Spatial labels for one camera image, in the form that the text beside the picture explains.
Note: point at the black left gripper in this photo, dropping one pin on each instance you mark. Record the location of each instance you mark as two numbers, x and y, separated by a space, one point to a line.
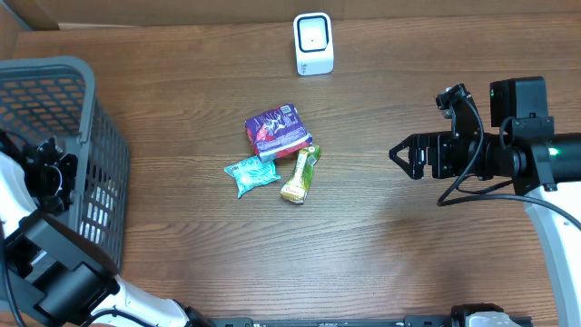
60 204

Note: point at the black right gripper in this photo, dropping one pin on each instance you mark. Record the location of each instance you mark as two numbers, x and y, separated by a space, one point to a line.
438 143

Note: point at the yellow green snack packet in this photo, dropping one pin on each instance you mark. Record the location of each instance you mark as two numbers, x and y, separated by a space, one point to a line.
296 189

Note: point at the purple sanitary pad pack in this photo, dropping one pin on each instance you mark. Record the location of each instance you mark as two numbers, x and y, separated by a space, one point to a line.
277 132

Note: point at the mint green wipes packet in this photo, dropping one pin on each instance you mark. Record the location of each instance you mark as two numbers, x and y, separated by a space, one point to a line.
250 173

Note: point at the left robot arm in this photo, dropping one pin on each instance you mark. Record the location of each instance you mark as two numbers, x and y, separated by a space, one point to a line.
50 272

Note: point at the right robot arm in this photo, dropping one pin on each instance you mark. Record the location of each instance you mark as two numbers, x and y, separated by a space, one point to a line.
525 162

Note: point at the white barcode scanner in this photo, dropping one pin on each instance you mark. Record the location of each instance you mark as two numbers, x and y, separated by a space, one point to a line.
313 42

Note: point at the white packet in basket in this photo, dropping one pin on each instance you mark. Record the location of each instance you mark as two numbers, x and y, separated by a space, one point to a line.
96 226

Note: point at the grey plastic mesh basket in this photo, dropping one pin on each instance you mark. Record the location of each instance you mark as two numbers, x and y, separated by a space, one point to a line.
56 97

